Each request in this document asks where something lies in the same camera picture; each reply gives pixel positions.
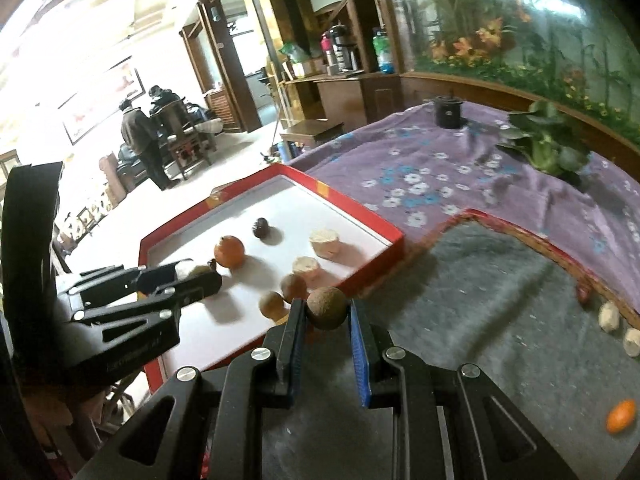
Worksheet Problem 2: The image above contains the wooden door frame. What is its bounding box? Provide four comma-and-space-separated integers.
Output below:
180, 0, 263, 133

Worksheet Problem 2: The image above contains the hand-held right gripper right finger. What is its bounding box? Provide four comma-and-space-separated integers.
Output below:
349, 299, 576, 480

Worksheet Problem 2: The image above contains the pink bottle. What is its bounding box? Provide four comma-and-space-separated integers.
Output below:
320, 31, 341, 76

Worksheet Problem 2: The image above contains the orange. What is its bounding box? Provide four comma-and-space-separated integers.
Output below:
214, 235, 247, 268
606, 400, 637, 435

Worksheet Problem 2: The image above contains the wooden side table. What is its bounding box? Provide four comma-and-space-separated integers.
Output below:
279, 119, 346, 153

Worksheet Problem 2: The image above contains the black thermos jug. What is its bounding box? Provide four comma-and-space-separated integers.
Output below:
332, 22, 363, 73

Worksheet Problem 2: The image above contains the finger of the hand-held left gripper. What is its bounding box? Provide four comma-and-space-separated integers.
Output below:
56, 259, 195, 307
71, 273, 224, 387

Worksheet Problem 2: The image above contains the brown round fruit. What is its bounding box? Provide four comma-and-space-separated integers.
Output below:
185, 260, 221, 281
258, 291, 287, 322
280, 273, 309, 304
306, 286, 348, 332

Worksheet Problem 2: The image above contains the green leafy vegetable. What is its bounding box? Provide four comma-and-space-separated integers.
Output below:
495, 100, 596, 181

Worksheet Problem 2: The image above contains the wooden chair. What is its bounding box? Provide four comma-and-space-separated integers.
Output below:
150, 100, 216, 181

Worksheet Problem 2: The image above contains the black sofa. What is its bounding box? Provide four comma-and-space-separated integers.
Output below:
117, 142, 146, 191

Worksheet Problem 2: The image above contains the red box with white inside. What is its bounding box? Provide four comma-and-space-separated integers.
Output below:
137, 162, 405, 401

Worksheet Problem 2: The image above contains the wooden shelf unit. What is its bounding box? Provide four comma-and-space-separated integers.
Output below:
280, 71, 401, 133

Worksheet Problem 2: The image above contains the green plastic bottle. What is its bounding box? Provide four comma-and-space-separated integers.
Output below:
371, 27, 396, 75

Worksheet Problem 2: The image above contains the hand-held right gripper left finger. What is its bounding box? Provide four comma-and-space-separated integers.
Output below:
75, 298, 308, 480

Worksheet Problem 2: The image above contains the grey felt mat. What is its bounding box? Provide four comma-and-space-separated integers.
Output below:
200, 208, 640, 480

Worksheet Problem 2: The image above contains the black cup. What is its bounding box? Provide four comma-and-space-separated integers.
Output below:
432, 94, 466, 130

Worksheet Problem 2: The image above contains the purple floral cloth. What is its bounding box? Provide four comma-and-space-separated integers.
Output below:
290, 101, 640, 331

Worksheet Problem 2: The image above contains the glass panel with flowers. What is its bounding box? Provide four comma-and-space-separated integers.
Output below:
380, 0, 640, 126

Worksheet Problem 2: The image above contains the framed wall picture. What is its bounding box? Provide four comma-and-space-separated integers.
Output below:
57, 55, 146, 146

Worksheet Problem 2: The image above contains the green plastic bag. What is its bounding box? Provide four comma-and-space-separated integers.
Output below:
277, 42, 311, 63

